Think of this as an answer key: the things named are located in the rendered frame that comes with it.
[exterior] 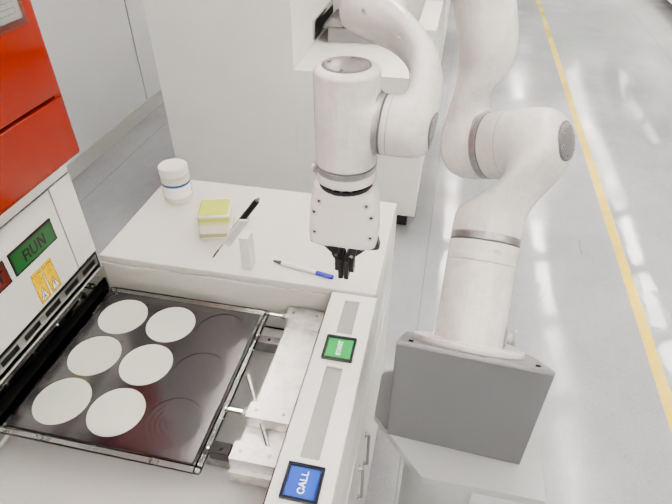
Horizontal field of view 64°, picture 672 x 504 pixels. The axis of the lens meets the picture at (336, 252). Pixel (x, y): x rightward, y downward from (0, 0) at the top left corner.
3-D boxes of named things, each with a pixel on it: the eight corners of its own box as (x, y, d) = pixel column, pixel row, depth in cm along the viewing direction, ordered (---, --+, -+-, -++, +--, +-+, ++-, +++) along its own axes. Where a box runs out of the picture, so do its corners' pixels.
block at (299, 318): (285, 326, 113) (284, 316, 111) (289, 315, 115) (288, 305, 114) (322, 332, 111) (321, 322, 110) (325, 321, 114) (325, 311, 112)
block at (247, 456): (229, 467, 88) (227, 457, 86) (237, 449, 91) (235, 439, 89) (276, 477, 87) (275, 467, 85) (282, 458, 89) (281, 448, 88)
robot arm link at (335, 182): (305, 171, 71) (306, 191, 73) (371, 179, 69) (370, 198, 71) (320, 143, 77) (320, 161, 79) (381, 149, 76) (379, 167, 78)
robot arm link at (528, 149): (473, 246, 103) (493, 126, 104) (569, 255, 90) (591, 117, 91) (437, 235, 95) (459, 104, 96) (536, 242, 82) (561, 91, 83)
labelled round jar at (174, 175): (160, 203, 134) (152, 170, 128) (172, 189, 140) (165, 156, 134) (186, 206, 133) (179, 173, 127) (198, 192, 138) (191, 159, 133)
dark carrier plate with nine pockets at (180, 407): (6, 426, 92) (5, 424, 92) (112, 293, 119) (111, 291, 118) (193, 465, 87) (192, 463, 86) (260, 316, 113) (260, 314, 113)
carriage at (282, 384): (230, 481, 89) (228, 471, 87) (290, 325, 117) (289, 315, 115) (276, 490, 88) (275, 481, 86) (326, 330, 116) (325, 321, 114)
